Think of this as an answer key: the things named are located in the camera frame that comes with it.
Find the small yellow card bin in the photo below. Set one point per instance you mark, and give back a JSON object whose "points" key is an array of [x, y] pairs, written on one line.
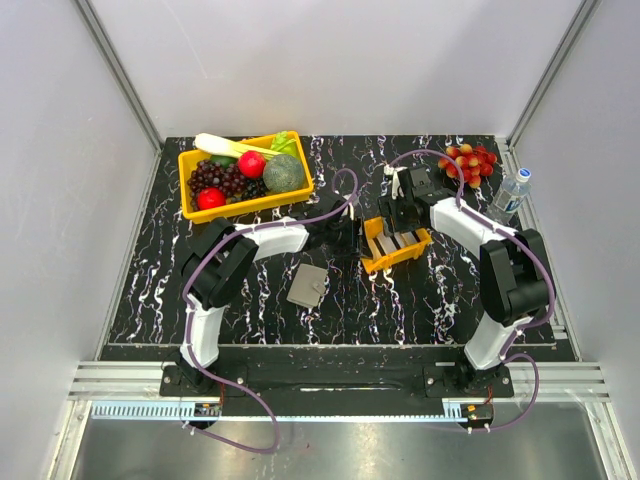
{"points": [[377, 262]]}

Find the dark grape bunch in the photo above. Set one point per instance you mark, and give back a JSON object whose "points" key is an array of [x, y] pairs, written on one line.
{"points": [[255, 188]]}

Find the purple grape bunch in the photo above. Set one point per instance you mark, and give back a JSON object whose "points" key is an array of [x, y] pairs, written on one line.
{"points": [[230, 180]]}

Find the clear water bottle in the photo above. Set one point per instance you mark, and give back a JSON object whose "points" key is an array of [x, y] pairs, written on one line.
{"points": [[512, 192]]}

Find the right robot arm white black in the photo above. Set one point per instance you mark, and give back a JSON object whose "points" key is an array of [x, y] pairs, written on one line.
{"points": [[516, 289]]}

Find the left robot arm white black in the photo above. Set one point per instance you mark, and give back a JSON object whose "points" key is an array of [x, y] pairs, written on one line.
{"points": [[220, 260]]}

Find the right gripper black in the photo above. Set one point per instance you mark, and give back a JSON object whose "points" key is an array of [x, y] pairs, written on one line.
{"points": [[387, 206]]}

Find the green lettuce leaf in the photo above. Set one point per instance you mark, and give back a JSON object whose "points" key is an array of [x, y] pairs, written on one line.
{"points": [[283, 143]]}

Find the red apple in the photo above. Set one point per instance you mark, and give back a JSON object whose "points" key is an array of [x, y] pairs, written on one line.
{"points": [[211, 198]]}

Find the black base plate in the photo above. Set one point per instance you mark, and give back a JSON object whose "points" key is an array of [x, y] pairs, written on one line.
{"points": [[297, 381]]}

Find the red pomegranate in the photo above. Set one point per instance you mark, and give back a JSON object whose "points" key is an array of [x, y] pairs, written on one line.
{"points": [[251, 164]]}

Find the white green leek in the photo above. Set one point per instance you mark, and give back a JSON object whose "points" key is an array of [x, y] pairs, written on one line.
{"points": [[216, 145]]}

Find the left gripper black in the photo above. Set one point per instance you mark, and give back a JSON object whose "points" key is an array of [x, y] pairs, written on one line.
{"points": [[357, 242]]}

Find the green avocado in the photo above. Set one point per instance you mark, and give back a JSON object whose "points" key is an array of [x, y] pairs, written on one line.
{"points": [[222, 161]]}

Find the green melon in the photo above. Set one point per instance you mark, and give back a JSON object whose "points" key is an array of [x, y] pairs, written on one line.
{"points": [[283, 173]]}

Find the red lychee bunch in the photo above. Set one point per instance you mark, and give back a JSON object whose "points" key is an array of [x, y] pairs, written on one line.
{"points": [[477, 163]]}

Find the large yellow fruit bin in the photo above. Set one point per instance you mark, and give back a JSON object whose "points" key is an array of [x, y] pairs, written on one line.
{"points": [[187, 162]]}

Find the stack of credit cards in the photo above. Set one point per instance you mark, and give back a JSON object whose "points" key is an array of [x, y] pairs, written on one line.
{"points": [[398, 241]]}

